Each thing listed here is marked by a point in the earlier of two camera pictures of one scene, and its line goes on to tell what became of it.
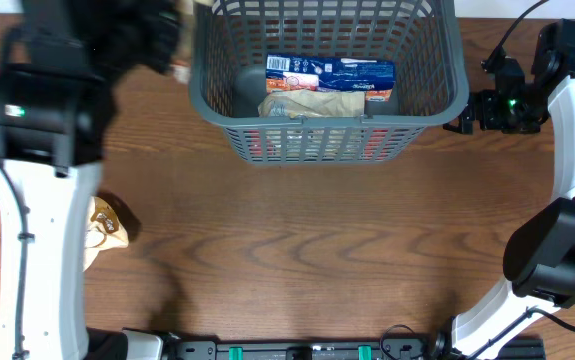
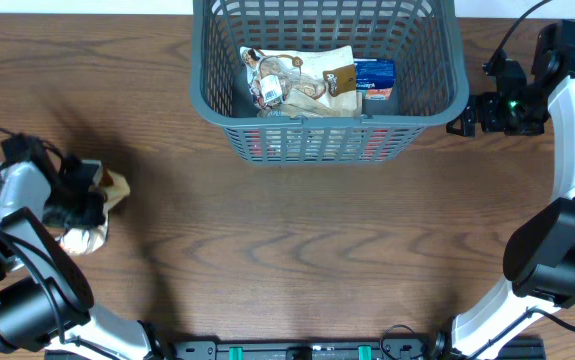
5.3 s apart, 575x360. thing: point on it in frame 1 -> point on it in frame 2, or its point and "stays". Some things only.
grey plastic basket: [230, 41] stays
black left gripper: [164, 43] -> [90, 213]
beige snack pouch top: [181, 68] -> [304, 81]
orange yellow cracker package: [311, 145] stays
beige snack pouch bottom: [104, 230] -> [112, 189]
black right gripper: [485, 100] stays
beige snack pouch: [300, 103] stays
